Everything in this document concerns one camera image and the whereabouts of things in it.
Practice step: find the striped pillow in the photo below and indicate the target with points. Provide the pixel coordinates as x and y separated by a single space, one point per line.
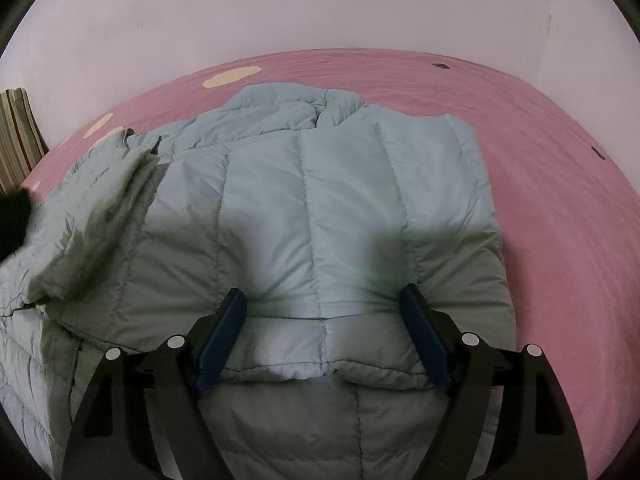
17 135

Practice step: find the pink patterned bed sheet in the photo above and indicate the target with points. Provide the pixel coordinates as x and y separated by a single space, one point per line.
550 185

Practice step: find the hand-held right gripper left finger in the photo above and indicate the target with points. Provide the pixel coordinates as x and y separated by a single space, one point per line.
226 327

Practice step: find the light blue puffer jacket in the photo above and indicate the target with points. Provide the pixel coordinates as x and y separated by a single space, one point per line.
300 210

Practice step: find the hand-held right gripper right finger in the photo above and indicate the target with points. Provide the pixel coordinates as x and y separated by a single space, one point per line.
422 332

